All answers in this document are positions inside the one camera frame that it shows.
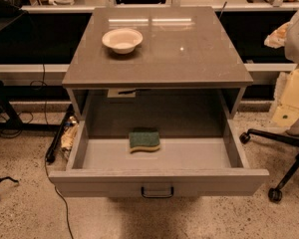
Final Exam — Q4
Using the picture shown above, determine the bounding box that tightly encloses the green and yellow sponge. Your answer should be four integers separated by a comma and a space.
129, 128, 160, 153

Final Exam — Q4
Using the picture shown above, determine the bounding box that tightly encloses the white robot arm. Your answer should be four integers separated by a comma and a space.
264, 10, 299, 127

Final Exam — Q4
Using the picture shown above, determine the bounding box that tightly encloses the white label under counter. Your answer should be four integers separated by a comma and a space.
107, 89, 136, 99

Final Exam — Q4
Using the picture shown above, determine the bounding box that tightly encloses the grey cabinet with counter top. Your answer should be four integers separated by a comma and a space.
63, 7, 252, 114

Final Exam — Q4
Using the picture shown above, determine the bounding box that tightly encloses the open grey top drawer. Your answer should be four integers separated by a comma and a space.
48, 93, 270, 198

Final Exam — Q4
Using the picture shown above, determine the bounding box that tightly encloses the white ceramic bowl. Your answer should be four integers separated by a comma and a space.
102, 28, 143, 55

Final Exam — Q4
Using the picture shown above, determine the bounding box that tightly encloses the yellow crumpled cloth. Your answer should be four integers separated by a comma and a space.
61, 124, 78, 150

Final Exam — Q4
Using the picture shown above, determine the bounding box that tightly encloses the black power strip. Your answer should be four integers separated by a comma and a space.
45, 105, 74, 163

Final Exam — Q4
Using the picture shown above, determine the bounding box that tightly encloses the black stand at left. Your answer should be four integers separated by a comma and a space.
0, 81, 60, 131

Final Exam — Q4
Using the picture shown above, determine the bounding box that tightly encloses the black office chair base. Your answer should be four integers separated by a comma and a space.
239, 128, 299, 203

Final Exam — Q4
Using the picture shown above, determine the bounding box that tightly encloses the black drawer handle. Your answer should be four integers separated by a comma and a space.
141, 187, 174, 199

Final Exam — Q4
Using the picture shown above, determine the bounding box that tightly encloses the black floor cable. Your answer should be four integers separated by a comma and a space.
43, 63, 75, 239

